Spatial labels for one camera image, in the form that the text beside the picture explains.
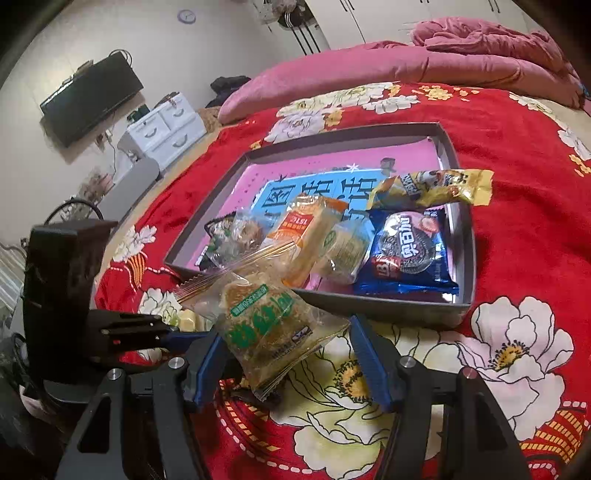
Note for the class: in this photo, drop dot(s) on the tan patterned cloth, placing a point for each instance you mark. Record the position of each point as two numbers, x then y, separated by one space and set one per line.
210 121

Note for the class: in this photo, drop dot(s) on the dark green snack packet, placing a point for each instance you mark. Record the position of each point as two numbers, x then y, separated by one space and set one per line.
217 240

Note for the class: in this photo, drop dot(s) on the clear round pastry packet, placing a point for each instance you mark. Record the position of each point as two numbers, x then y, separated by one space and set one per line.
247 233

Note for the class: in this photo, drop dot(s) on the black television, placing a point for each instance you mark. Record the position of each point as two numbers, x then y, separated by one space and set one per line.
92 101

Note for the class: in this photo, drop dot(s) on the white drawer cabinet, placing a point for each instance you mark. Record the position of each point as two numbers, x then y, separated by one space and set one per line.
171 134

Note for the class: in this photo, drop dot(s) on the red floral blanket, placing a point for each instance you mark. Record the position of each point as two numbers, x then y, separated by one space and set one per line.
521 221

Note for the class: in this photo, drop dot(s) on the orange bread packet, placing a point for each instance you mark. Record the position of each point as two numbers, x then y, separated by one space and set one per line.
304 230

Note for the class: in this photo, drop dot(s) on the yellow snack packet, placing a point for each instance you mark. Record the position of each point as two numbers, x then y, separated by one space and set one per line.
434 187

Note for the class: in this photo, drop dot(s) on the white wardrobe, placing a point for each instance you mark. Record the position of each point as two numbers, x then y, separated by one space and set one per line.
369 18

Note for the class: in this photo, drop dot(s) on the blue cookie packet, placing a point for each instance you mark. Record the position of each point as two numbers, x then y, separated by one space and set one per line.
406 258

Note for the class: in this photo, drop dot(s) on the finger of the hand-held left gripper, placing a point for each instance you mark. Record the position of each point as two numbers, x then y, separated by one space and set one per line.
129 320
180 339

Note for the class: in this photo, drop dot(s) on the clear green label pastry packet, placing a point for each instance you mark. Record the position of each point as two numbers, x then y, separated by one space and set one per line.
268 332
344 249

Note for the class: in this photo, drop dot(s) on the round wall clock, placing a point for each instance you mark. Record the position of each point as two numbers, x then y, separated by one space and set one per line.
187 16

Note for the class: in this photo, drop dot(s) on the coat rack with hats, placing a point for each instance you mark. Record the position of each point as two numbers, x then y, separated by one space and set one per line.
300 27

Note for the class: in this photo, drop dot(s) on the grey cardboard box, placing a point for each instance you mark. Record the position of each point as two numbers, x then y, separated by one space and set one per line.
392 310

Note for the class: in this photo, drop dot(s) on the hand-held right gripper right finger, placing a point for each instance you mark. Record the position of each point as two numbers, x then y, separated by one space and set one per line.
369 360

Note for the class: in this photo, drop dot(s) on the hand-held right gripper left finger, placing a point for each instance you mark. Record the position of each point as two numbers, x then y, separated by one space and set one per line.
207 364

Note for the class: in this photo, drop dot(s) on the pink folded quilt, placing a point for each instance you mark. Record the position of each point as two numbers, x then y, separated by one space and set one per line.
323 74

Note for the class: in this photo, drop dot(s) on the pink printed book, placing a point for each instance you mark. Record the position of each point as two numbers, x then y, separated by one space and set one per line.
323 159

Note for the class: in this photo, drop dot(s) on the flower bunch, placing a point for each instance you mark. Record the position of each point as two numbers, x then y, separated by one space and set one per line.
94 184

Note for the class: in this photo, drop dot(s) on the grey padded bed end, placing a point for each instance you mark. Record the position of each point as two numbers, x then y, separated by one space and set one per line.
134 180

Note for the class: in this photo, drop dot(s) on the green box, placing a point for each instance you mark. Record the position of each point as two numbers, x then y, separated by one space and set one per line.
140 112

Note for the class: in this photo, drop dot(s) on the dark clothes pile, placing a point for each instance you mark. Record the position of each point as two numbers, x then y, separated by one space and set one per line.
226 85

